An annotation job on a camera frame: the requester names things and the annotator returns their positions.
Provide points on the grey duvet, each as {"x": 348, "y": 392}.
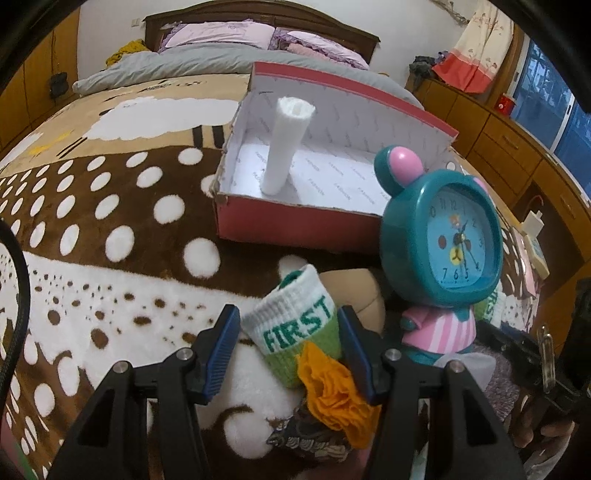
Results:
{"x": 207, "y": 60}

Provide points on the orange cloth flower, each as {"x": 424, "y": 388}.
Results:
{"x": 332, "y": 392}

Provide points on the wooden wardrobe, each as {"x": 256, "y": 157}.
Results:
{"x": 32, "y": 83}

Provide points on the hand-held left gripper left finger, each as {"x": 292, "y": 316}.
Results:
{"x": 220, "y": 357}

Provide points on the lilac pillow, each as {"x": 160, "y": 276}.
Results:
{"x": 217, "y": 33}

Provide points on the black bag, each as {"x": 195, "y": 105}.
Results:
{"x": 58, "y": 85}

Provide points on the pink phone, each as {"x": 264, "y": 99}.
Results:
{"x": 524, "y": 263}

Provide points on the brown printed blanket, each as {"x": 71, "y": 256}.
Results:
{"x": 115, "y": 184}

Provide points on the red cardboard box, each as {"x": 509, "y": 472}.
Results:
{"x": 323, "y": 166}

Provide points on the teal alarm clock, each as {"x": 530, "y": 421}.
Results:
{"x": 415, "y": 221}

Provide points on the window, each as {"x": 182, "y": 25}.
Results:
{"x": 540, "y": 92}

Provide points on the cream red curtain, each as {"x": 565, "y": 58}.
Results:
{"x": 475, "y": 46}

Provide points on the white charger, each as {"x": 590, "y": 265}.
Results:
{"x": 533, "y": 224}

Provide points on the tan plush toy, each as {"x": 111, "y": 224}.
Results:
{"x": 360, "y": 295}

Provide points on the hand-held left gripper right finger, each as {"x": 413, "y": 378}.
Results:
{"x": 359, "y": 357}

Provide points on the wooden headboard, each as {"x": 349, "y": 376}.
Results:
{"x": 194, "y": 11}

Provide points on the yellow knit cloth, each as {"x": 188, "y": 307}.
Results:
{"x": 129, "y": 48}

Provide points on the person's right hand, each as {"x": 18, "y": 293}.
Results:
{"x": 549, "y": 429}

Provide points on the red cup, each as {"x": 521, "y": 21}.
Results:
{"x": 505, "y": 104}

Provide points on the metal spring clip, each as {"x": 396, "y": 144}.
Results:
{"x": 546, "y": 355}

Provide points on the wooden dresser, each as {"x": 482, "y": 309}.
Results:
{"x": 503, "y": 134}

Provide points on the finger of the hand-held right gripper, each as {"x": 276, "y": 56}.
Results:
{"x": 512, "y": 345}

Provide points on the purple frilled pillow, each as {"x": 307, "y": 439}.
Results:
{"x": 323, "y": 46}

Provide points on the dark patterned cloth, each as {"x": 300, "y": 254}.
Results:
{"x": 300, "y": 441}

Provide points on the dark clothes pile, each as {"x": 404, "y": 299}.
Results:
{"x": 422, "y": 67}

